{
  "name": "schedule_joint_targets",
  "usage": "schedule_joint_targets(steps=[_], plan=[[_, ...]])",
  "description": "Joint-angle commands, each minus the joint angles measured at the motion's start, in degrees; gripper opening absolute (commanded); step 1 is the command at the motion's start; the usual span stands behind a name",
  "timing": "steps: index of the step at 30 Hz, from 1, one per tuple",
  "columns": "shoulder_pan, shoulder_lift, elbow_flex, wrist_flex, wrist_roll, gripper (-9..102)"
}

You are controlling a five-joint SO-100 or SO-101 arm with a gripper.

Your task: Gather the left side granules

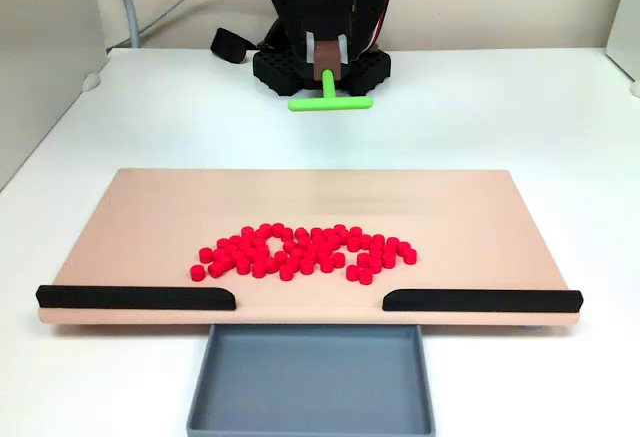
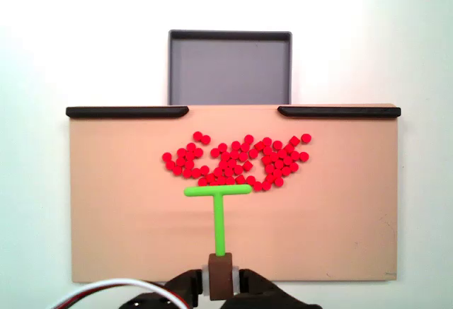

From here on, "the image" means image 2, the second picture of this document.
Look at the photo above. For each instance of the beige flat board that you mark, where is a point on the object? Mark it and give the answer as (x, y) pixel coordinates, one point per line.
(124, 199)

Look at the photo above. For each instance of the grey shallow tray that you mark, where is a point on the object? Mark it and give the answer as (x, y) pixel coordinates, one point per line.
(230, 68)

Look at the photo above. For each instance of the green T-shaped pusher tool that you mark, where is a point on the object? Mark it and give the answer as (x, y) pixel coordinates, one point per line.
(219, 224)

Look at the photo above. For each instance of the black rail strip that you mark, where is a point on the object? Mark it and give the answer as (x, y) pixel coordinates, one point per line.
(339, 111)
(124, 112)

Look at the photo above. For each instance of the red cylindrical granule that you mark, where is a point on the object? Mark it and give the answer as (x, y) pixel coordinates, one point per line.
(222, 147)
(266, 141)
(266, 184)
(186, 173)
(293, 166)
(248, 138)
(279, 181)
(306, 138)
(250, 180)
(198, 152)
(277, 144)
(191, 147)
(214, 152)
(257, 186)
(202, 181)
(285, 170)
(177, 171)
(293, 141)
(206, 139)
(181, 152)
(167, 156)
(197, 135)
(170, 164)
(236, 145)
(303, 156)

